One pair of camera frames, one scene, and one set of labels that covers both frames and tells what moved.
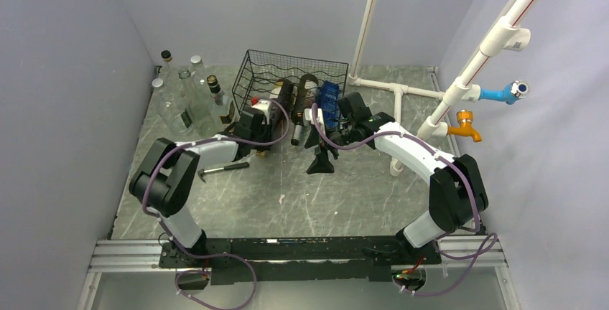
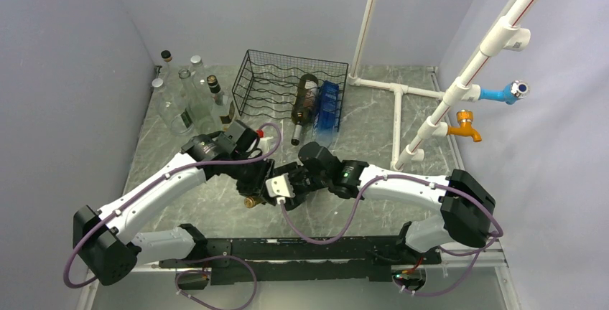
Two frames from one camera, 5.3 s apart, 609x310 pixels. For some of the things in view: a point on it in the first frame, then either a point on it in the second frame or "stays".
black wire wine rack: (261, 72) stays
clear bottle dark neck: (183, 120) -> (180, 117)
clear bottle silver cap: (198, 73) stays
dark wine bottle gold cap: (279, 110) -> (250, 202)
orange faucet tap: (465, 117) stays
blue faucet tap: (515, 90) stays
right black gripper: (322, 163) -> (292, 169)
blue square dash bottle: (330, 104) stays
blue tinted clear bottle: (202, 114) stays
